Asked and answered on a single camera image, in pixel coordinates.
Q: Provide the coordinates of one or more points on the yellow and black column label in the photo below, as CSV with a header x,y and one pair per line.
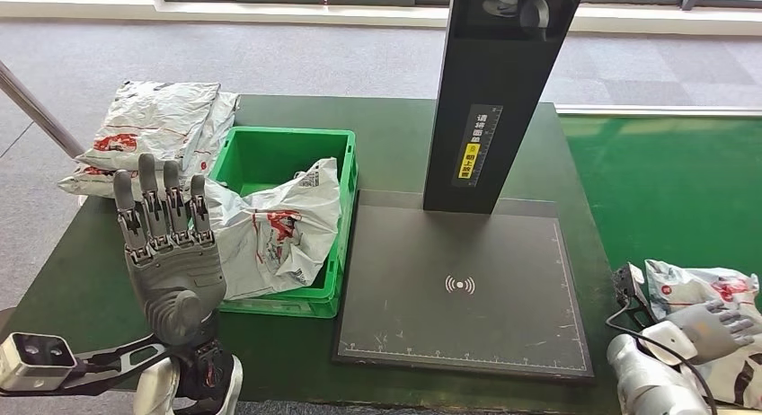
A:
x,y
470,162

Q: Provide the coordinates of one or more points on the green conveyor belt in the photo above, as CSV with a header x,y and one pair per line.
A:
x,y
673,192

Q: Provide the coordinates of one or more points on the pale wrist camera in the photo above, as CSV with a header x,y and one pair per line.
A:
x,y
628,281
36,359

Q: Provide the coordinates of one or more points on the white parcel bag red print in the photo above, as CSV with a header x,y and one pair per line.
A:
x,y
155,120

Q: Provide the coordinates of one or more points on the white parcel bag barcode label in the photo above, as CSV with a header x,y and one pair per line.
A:
x,y
221,123

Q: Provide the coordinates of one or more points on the green plastic crate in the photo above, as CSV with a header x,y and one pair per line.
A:
x,y
280,150

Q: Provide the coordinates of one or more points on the grey metal pole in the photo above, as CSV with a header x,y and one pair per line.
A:
x,y
36,109

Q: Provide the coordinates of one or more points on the black scanner column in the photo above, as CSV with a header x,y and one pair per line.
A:
x,y
506,73

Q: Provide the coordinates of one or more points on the white parcel bag black print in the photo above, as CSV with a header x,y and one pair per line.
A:
x,y
280,245

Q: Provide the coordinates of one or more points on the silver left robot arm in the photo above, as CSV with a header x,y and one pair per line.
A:
x,y
155,388

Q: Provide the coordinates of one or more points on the white parcel bag red logo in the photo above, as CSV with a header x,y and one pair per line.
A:
x,y
690,287

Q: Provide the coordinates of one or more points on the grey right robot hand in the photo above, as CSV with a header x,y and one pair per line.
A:
x,y
702,332

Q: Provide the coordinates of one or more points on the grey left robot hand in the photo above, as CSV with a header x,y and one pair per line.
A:
x,y
172,281

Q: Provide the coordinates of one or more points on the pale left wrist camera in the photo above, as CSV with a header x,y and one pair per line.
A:
x,y
36,359

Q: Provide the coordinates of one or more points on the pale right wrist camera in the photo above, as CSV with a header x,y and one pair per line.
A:
x,y
628,281

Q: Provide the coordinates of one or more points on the white window sill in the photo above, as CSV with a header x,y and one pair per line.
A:
x,y
238,13

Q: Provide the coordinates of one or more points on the black scanner platform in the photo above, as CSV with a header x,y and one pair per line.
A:
x,y
417,317

